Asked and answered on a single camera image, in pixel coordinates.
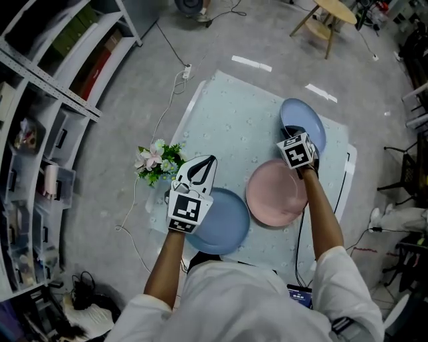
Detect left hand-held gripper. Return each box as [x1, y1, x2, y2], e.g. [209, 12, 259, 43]
[166, 154, 218, 234]

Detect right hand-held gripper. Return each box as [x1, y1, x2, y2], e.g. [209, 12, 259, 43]
[276, 125, 322, 181]

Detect blue plate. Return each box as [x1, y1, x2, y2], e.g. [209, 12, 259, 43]
[279, 98, 327, 158]
[182, 186, 251, 255]

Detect pink plate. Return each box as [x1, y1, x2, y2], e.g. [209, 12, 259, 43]
[245, 158, 309, 226]

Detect person's left forearm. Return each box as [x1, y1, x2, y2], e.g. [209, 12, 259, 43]
[143, 229, 189, 311]

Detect person's right forearm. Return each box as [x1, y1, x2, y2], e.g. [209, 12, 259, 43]
[302, 168, 345, 262]

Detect artificial flower bouquet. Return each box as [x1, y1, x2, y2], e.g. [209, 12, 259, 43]
[134, 139, 187, 188]

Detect pale blue floral tablecloth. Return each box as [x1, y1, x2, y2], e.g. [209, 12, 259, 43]
[146, 69, 351, 279]

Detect white floor tape strip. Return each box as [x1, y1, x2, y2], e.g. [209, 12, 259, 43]
[231, 55, 273, 72]
[304, 83, 338, 103]

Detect black metal chair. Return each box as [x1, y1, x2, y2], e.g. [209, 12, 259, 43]
[377, 130, 428, 202]

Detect person's white shirt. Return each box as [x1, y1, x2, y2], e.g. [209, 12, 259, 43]
[112, 246, 386, 342]

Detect small screen device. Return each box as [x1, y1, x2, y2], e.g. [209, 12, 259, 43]
[286, 283, 314, 311]

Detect clear plastic storage bin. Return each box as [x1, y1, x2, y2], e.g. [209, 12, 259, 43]
[35, 162, 77, 210]

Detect red box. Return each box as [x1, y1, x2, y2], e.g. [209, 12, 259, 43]
[77, 49, 112, 101]

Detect round wooden side table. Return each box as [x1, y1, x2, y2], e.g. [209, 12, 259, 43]
[289, 0, 358, 61]

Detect fan base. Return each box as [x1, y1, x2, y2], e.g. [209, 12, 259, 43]
[174, 0, 205, 15]

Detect white cloth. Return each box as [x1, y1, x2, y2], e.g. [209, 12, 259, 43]
[62, 299, 115, 335]

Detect white metal shelf unit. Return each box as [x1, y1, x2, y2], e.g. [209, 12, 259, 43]
[0, 0, 144, 303]

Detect green boxes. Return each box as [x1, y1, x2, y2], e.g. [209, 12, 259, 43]
[49, 3, 100, 57]

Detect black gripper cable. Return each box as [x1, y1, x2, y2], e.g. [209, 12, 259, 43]
[292, 152, 351, 289]

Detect black floor cable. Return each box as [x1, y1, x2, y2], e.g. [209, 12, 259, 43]
[154, 21, 189, 67]

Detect black bag with cables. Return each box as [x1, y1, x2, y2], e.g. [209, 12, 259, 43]
[71, 271, 98, 311]

